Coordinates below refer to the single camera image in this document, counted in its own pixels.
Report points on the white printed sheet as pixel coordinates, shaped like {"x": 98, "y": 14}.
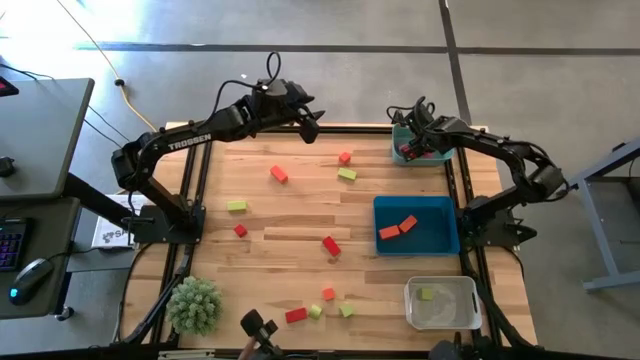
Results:
{"x": 107, "y": 235}

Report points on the green long block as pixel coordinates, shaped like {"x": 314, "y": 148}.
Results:
{"x": 237, "y": 205}
{"x": 347, "y": 174}

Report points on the green cube block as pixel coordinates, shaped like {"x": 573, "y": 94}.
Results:
{"x": 426, "y": 294}

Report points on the orange cube block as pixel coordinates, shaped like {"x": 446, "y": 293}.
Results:
{"x": 328, "y": 294}

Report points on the grey metal stand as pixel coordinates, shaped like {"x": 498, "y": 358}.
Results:
{"x": 601, "y": 235}

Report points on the blue plastic bin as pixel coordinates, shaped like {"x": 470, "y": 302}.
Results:
{"x": 435, "y": 235}

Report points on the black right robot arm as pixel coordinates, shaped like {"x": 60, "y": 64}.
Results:
{"x": 500, "y": 147}

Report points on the green potted artificial plant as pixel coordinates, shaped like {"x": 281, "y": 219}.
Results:
{"x": 195, "y": 305}

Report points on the clear white plastic bin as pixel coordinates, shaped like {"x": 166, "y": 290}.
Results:
{"x": 445, "y": 307}

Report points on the black backlit keyboard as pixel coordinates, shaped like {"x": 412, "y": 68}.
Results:
{"x": 12, "y": 245}

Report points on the person's hand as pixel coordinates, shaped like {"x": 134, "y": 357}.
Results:
{"x": 245, "y": 352}

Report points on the red and black device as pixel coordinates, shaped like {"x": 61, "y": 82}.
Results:
{"x": 7, "y": 87}

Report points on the black metal table frame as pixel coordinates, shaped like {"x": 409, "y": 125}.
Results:
{"x": 350, "y": 129}

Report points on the green thick rectangular block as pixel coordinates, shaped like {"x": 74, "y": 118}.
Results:
{"x": 346, "y": 310}

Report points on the red long block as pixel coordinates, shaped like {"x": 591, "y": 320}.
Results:
{"x": 296, "y": 315}
{"x": 406, "y": 151}
{"x": 331, "y": 246}

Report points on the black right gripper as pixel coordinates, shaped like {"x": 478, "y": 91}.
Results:
{"x": 435, "y": 130}

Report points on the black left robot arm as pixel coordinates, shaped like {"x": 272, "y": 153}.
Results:
{"x": 190, "y": 140}

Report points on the small black desk item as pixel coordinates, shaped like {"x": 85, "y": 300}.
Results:
{"x": 6, "y": 167}

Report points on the green half-round block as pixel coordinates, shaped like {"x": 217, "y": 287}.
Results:
{"x": 315, "y": 312}

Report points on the red cube block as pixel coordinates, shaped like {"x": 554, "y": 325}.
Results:
{"x": 240, "y": 230}
{"x": 344, "y": 158}

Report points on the teal plastic bin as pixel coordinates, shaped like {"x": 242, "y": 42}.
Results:
{"x": 430, "y": 163}

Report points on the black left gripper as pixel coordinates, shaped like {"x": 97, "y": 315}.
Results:
{"x": 275, "y": 102}

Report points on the dark desk top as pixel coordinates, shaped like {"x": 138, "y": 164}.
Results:
{"x": 50, "y": 235}

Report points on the black computer mouse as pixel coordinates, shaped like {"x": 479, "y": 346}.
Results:
{"x": 30, "y": 280}

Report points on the grey desk top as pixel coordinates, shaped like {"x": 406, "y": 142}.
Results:
{"x": 40, "y": 140}

